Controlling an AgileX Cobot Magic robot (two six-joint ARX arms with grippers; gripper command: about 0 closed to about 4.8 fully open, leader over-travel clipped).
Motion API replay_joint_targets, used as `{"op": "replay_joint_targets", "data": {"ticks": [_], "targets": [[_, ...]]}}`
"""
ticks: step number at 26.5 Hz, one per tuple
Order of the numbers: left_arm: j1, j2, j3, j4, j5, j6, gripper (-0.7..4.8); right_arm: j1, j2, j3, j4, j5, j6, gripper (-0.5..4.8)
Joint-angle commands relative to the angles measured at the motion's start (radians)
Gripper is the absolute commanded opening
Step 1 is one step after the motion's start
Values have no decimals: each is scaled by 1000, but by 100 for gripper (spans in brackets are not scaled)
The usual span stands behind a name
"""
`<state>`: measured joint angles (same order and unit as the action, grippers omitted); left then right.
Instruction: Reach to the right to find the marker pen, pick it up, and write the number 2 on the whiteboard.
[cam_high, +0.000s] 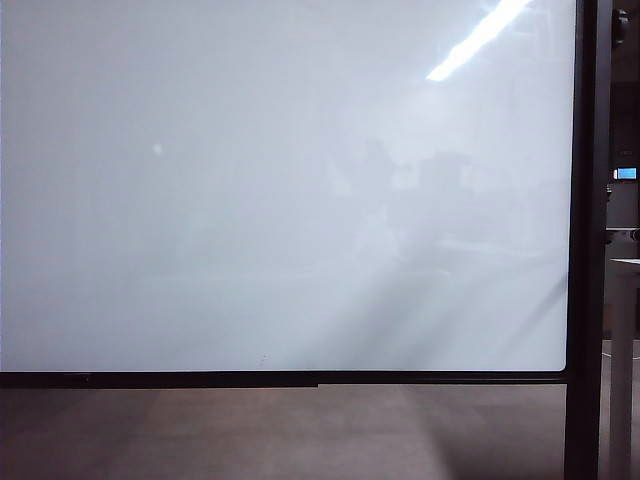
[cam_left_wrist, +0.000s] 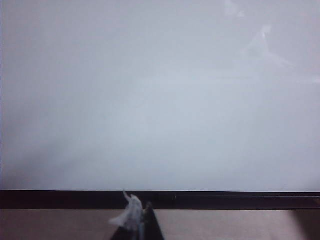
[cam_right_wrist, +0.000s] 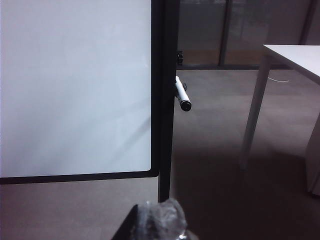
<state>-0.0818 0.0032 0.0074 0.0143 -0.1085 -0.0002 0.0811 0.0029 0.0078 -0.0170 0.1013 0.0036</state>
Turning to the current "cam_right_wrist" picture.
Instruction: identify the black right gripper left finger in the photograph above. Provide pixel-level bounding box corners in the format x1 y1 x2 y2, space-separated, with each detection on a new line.
111 203 151 240

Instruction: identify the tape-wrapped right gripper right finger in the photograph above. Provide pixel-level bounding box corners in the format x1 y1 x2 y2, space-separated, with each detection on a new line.
142 198 199 240

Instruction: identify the white marker pen black cap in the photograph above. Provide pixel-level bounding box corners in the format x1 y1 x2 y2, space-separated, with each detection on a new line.
174 75 194 113

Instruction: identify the white table with legs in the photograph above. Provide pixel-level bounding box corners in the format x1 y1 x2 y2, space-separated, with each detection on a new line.
238 44 320 171

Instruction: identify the black whiteboard stand post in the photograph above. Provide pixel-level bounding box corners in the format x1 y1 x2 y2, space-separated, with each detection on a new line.
157 0 181 204

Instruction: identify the white whiteboard with black frame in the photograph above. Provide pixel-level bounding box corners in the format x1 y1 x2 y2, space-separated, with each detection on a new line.
0 0 163 186

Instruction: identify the white cable on floor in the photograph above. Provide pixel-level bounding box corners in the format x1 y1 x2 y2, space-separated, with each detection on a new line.
267 75 290 83

